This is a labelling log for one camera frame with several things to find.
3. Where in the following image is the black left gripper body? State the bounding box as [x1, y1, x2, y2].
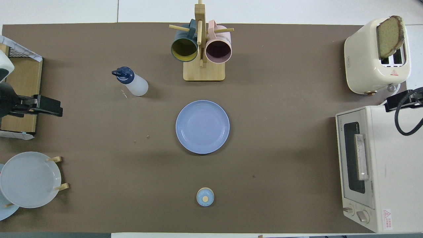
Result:
[12, 96, 38, 117]

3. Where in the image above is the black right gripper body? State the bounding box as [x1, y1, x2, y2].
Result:
[410, 87, 423, 106]

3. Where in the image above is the bread slice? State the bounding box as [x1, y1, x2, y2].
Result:
[376, 15, 405, 60]

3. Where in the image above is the squeeze bottle with blue cap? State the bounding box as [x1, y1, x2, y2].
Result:
[111, 66, 149, 97]

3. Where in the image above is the wooden plate rack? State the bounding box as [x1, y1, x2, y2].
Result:
[4, 156, 70, 208]

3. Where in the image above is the pale grey plate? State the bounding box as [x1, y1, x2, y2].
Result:
[0, 151, 62, 209]

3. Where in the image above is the light blue plate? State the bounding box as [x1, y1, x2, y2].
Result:
[0, 164, 20, 221]

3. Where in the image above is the blue round plate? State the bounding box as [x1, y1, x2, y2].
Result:
[175, 100, 230, 155]

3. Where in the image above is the white blue patterned paper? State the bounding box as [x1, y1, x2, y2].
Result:
[0, 130, 35, 141]
[0, 35, 43, 62]

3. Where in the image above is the cream two-slot toaster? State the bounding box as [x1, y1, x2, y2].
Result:
[344, 17, 411, 95]

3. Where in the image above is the white toaster oven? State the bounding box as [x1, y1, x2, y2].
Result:
[335, 105, 423, 233]

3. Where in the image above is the brown table mat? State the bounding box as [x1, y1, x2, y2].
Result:
[0, 22, 407, 234]

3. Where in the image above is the dark teal mug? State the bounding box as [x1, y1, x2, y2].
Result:
[171, 19, 199, 63]

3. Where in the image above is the wooden mug tree stand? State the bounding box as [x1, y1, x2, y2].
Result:
[169, 0, 234, 82]

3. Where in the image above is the pink mug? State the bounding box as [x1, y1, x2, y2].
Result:
[205, 20, 233, 64]

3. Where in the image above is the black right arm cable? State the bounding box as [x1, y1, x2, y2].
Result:
[395, 88, 423, 136]

